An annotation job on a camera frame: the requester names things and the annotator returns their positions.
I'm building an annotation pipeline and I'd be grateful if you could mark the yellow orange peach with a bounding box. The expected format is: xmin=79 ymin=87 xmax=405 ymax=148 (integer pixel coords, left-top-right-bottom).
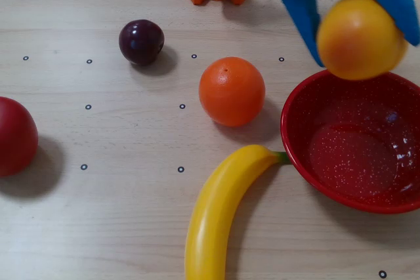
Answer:
xmin=316 ymin=0 xmax=409 ymax=81

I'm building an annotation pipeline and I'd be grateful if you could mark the red speckled bowl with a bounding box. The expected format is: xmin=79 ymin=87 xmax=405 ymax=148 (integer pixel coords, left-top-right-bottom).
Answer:
xmin=280 ymin=68 xmax=420 ymax=214

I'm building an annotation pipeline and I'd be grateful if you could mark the orange fruit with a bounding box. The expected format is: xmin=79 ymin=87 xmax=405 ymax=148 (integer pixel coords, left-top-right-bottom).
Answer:
xmin=198 ymin=56 xmax=266 ymax=127

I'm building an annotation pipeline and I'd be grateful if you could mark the dark purple plum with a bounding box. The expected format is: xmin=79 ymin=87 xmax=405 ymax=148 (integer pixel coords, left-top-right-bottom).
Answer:
xmin=118 ymin=19 xmax=165 ymax=66

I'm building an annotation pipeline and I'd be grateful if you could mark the yellow banana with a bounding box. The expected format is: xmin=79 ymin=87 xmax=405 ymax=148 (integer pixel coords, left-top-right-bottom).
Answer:
xmin=184 ymin=144 xmax=293 ymax=280

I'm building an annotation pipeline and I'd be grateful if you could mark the red apple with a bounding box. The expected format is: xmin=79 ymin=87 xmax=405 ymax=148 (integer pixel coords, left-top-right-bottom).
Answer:
xmin=0 ymin=96 xmax=39 ymax=178

